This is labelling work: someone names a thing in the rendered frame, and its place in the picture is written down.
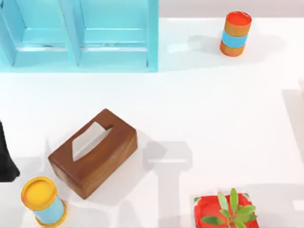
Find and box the wooden tissue box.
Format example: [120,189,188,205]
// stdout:
[47,108,138,200]

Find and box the white tissue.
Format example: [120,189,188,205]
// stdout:
[72,122,110,162]

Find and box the light blue rack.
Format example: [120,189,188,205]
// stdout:
[0,0,159,73]

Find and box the red plant pot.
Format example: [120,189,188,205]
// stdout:
[193,192,259,228]

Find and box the orange and blue can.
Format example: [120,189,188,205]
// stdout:
[219,11,253,58]

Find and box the green succulent plant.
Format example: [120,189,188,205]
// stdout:
[201,188,257,228]

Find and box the yellow and blue can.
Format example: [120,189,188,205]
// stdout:
[20,176,67,227]

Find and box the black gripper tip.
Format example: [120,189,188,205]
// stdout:
[0,121,20,183]

